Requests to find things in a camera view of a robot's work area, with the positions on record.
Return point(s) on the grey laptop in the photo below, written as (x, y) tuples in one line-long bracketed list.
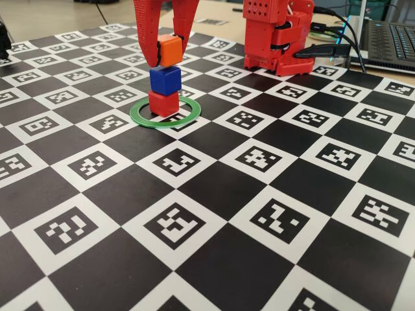
[(389, 42)]

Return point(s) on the red robot arm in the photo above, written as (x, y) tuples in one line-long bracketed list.
[(259, 39)]

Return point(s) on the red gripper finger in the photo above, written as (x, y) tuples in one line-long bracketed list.
[(147, 29), (186, 19)]

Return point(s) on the red cube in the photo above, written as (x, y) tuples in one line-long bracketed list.
[(163, 103)]

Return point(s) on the blue cube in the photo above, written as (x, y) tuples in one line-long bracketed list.
[(165, 81)]

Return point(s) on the printed marker paper strip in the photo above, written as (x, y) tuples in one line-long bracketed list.
[(210, 21)]

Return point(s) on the black device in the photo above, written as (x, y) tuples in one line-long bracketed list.
[(3, 42)]

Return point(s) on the orange cube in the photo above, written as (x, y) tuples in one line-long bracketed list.
[(171, 52)]

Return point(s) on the black white marker checkerboard mat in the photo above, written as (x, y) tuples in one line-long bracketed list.
[(207, 201)]

